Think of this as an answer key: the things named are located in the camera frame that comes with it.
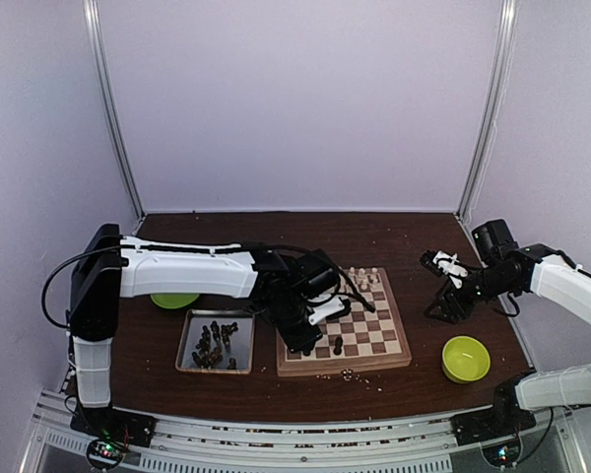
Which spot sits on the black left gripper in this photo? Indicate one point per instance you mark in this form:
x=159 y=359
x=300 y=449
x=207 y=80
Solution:
x=299 y=343

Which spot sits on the green bowl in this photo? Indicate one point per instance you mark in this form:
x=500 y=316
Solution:
x=465 y=359

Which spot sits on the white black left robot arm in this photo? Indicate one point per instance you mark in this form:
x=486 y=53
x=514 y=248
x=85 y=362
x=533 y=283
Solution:
x=293 y=287

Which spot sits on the wooden chess board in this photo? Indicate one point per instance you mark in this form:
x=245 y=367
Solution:
x=373 y=340

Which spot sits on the right aluminium post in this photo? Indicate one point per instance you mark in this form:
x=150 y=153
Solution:
x=496 y=92

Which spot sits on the pile of dark chess pieces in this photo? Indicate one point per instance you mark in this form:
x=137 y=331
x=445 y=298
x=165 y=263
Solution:
x=214 y=346

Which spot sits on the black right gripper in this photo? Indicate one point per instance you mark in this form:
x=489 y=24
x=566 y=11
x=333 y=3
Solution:
x=448 y=305

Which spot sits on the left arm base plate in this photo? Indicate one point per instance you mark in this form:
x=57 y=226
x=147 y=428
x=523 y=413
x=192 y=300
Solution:
x=121 y=427

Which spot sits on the dark chess piece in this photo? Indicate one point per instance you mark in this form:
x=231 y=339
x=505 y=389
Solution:
x=338 y=346

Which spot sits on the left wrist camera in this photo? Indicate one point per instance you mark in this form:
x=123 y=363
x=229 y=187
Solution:
x=320 y=309

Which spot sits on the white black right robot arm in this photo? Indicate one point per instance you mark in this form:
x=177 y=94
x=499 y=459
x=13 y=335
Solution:
x=511 y=270

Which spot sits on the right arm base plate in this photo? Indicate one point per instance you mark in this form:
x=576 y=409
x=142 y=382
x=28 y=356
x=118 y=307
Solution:
x=489 y=424

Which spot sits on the green plate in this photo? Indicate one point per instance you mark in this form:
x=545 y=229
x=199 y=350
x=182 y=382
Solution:
x=173 y=301

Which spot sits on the left aluminium post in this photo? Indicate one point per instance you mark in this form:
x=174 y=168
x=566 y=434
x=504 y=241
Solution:
x=91 y=12

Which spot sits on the aluminium post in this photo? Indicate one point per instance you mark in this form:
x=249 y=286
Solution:
x=496 y=92
x=91 y=12

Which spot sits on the aluminium front rail frame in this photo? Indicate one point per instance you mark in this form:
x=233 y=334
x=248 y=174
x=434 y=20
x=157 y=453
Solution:
x=415 y=444

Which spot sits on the metal tray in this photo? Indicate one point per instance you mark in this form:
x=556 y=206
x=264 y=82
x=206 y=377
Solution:
x=242 y=341

